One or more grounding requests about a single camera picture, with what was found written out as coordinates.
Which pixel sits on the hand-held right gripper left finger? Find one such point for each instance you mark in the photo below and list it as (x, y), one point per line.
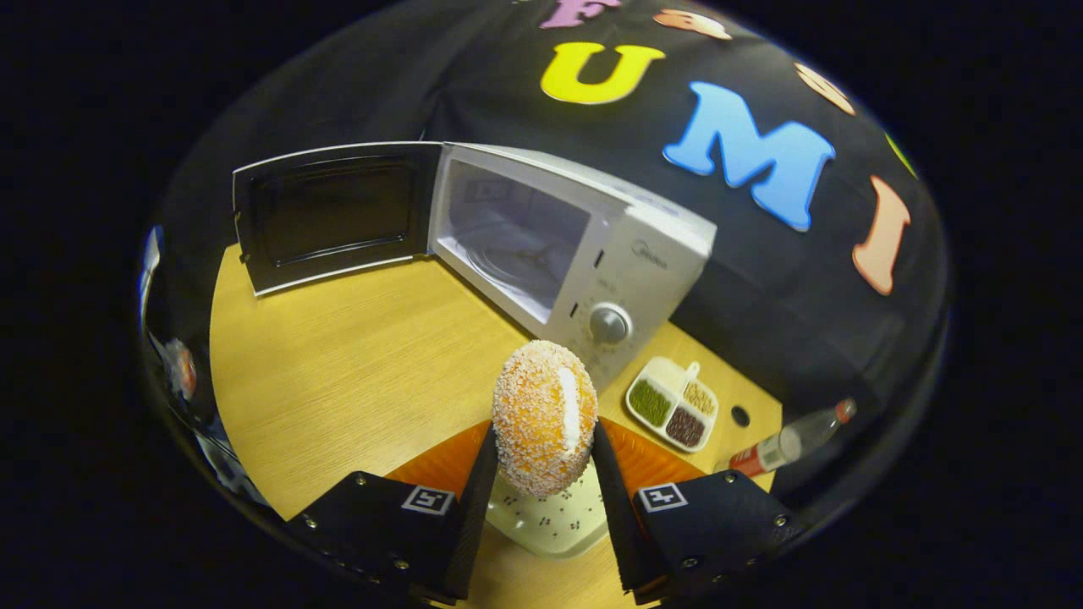
(472, 533)

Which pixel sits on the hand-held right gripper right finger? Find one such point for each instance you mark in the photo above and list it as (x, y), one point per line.
(622, 524)

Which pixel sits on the white microwave oven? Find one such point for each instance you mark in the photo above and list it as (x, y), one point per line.
(651, 271)

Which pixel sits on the divided dish of beans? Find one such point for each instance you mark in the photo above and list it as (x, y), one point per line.
(668, 376)

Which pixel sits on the black table grommet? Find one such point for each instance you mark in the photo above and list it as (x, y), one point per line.
(740, 416)

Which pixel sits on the clear bottle with red label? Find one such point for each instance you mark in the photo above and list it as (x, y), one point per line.
(787, 441)

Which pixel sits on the pale green speckled plate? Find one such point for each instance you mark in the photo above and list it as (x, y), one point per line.
(550, 524)

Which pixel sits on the sugar-coated orange bread roll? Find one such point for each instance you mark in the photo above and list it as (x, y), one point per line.
(533, 423)

